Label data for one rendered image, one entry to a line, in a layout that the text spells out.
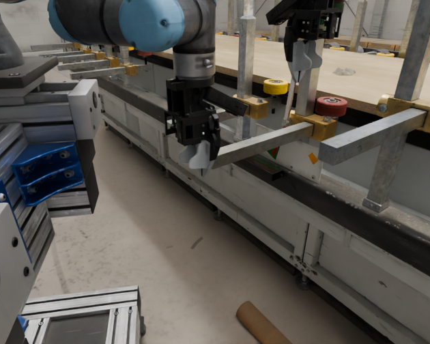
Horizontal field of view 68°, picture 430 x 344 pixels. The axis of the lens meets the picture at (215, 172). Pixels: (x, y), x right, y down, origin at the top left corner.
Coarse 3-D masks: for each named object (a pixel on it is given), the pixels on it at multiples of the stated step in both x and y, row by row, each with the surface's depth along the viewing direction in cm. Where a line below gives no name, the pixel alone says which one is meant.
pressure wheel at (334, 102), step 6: (318, 102) 87; (324, 102) 85; (330, 102) 85; (336, 102) 86; (342, 102) 85; (318, 108) 87; (324, 108) 85; (330, 108) 84; (336, 108) 84; (342, 108) 85; (324, 114) 86; (330, 114) 85; (336, 114) 85; (342, 114) 86
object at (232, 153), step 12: (336, 120) 89; (276, 132) 79; (288, 132) 79; (300, 132) 82; (312, 132) 85; (240, 144) 73; (252, 144) 73; (264, 144) 75; (276, 144) 78; (228, 156) 69; (240, 156) 72
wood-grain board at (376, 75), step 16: (224, 48) 181; (256, 48) 181; (272, 48) 181; (224, 64) 138; (256, 64) 138; (272, 64) 138; (336, 64) 138; (352, 64) 138; (368, 64) 138; (384, 64) 138; (400, 64) 138; (256, 80) 120; (288, 80) 111; (320, 80) 111; (336, 80) 111; (352, 80) 111; (368, 80) 111; (384, 80) 111; (320, 96) 99; (336, 96) 95; (352, 96) 93; (368, 96) 93; (368, 112) 88
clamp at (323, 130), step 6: (294, 114) 88; (294, 120) 89; (300, 120) 87; (306, 120) 85; (312, 120) 84; (318, 120) 84; (288, 126) 93; (318, 126) 83; (324, 126) 81; (330, 126) 83; (318, 132) 83; (324, 132) 82; (330, 132) 84; (312, 138) 86; (318, 138) 84; (324, 138) 83
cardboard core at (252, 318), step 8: (248, 304) 127; (240, 312) 126; (248, 312) 125; (256, 312) 124; (240, 320) 127; (248, 320) 123; (256, 320) 121; (264, 320) 121; (248, 328) 123; (256, 328) 120; (264, 328) 118; (272, 328) 118; (256, 336) 120; (264, 336) 117; (272, 336) 116; (280, 336) 115
